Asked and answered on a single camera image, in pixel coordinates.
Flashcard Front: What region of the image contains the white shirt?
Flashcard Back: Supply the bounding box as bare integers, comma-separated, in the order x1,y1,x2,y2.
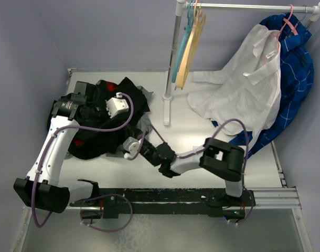
187,24,281,149

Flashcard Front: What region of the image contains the red black plaid shirt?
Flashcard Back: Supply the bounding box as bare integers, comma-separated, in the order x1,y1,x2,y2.
73,81,119,148

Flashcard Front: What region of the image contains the beige wooden hanger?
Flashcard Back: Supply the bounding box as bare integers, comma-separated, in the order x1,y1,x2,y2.
174,1,207,89

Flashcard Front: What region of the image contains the metal clothes rack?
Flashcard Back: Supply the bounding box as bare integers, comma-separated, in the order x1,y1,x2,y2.
162,1,320,126

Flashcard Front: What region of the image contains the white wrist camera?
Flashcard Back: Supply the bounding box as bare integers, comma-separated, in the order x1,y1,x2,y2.
105,92,130,119
123,136,141,161

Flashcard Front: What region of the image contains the teal plastic hanger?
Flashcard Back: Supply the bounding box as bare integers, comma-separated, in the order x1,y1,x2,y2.
172,1,195,83

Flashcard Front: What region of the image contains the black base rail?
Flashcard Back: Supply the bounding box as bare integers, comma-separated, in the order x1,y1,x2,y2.
70,188,255,220

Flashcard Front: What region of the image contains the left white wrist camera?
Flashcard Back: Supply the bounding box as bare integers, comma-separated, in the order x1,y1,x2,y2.
105,92,130,119

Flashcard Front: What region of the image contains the grey shirt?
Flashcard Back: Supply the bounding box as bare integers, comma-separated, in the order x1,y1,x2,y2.
65,82,153,160

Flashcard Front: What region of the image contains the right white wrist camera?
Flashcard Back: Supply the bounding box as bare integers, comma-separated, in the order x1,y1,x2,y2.
123,136,141,161

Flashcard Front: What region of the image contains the pink hanger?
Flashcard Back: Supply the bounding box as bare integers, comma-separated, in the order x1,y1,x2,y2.
260,5,301,59

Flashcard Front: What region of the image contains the blue plaid shirt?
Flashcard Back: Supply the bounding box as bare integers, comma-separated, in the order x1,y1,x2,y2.
211,13,315,158

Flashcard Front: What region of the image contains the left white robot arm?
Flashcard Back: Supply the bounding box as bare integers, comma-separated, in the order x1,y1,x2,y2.
14,83,100,213

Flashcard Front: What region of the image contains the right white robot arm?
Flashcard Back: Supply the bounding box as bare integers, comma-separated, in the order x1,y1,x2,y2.
140,138,246,205

